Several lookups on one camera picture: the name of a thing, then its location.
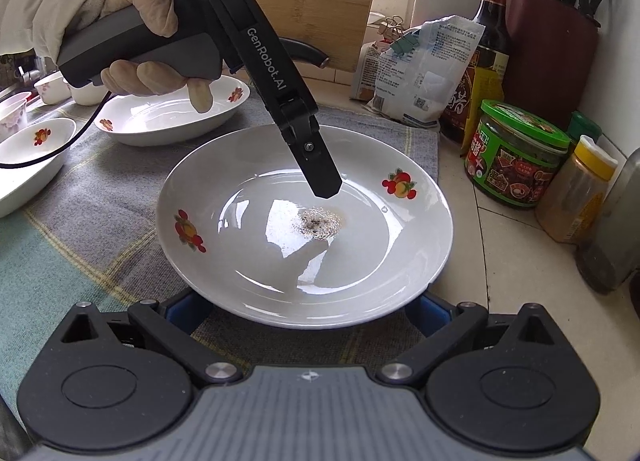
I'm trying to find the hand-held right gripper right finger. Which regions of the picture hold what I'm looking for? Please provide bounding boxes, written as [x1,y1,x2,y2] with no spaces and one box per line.
[375,291,583,387]

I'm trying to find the green lid sauce jar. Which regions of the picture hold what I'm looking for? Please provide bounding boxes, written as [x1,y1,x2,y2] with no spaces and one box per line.
[464,100,571,209]

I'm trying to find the clear bag blue text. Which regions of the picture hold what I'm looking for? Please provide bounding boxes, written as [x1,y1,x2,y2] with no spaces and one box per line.
[367,16,486,129]

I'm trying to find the yellow seasoning packet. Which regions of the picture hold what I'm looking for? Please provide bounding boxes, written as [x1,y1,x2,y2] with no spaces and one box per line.
[462,63,507,152]

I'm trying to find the yellow lid spice jar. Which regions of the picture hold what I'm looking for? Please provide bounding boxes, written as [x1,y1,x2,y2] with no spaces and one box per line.
[535,135,619,244]

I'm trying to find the black handled cleaver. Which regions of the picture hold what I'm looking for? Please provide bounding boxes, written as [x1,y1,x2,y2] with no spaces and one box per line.
[280,38,331,69]

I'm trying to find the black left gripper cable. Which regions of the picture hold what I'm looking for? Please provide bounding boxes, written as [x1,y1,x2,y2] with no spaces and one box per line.
[0,91,111,169]

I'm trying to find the stack of white plates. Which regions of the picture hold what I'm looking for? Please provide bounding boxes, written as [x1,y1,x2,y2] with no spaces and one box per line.
[0,117,77,218]

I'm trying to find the small floral print bowl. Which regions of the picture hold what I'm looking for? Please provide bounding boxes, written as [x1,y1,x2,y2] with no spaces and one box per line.
[34,72,71,104]
[0,92,28,142]

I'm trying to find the white plate faded fruit print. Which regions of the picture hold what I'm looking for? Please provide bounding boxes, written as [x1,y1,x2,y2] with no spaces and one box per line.
[94,75,251,148]

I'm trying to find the green binder clip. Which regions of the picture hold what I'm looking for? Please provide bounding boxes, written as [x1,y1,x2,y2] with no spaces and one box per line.
[391,32,422,56]

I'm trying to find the small green cap jar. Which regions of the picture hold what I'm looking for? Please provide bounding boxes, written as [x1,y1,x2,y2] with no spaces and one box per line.
[567,111,602,144]

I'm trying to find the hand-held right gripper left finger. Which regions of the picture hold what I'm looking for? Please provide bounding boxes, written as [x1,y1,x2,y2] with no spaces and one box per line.
[47,286,243,388]

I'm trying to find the dark soy sauce bottle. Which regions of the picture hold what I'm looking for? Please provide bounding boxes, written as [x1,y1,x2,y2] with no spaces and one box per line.
[440,0,512,144]

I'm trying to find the clear bottle red cap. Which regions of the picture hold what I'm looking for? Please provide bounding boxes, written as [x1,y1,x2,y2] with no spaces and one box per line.
[575,148,640,294]

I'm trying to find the white plate bright fruit prints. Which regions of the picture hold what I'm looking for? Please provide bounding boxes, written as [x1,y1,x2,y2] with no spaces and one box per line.
[155,123,454,329]

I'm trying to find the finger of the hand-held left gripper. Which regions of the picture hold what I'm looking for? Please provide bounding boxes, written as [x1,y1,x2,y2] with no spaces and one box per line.
[277,111,344,200]

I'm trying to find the person's left hand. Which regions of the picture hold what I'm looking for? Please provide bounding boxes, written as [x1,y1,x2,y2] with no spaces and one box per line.
[102,0,215,114]

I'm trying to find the white red seasoning bag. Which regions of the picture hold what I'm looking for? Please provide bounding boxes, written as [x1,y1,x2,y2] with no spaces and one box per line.
[350,41,396,102]

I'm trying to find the checked grey teal cloth mat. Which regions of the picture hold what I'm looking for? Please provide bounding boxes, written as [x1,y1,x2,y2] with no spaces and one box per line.
[0,88,441,392]

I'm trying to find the dark red knife block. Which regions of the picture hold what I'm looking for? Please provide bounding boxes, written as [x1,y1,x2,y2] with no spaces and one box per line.
[505,0,600,116]

